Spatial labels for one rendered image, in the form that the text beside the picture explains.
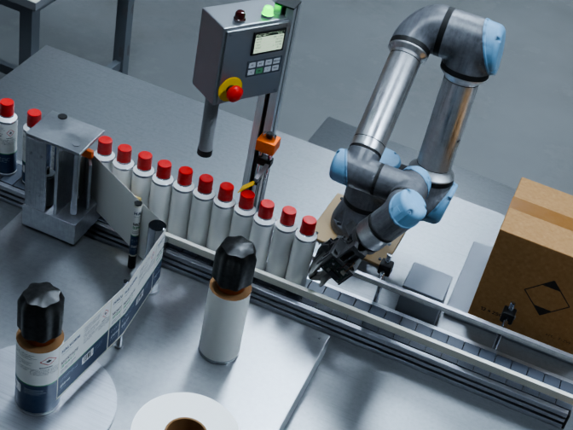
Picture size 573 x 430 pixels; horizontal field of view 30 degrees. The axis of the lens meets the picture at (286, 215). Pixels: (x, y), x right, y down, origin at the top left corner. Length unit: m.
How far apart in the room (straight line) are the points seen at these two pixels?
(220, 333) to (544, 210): 0.84
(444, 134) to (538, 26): 3.53
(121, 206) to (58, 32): 2.69
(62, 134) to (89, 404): 0.62
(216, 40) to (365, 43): 3.19
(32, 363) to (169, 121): 1.20
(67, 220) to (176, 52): 2.61
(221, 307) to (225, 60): 0.52
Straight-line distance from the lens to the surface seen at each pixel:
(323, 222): 2.79
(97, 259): 2.51
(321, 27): 5.47
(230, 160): 2.95
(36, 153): 2.44
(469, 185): 3.09
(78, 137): 2.42
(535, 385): 2.44
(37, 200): 2.52
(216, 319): 2.22
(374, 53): 5.35
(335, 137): 3.13
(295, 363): 2.34
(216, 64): 2.28
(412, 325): 2.51
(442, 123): 2.56
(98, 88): 3.18
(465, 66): 2.48
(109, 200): 2.51
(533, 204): 2.58
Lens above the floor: 2.55
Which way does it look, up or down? 38 degrees down
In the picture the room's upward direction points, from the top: 12 degrees clockwise
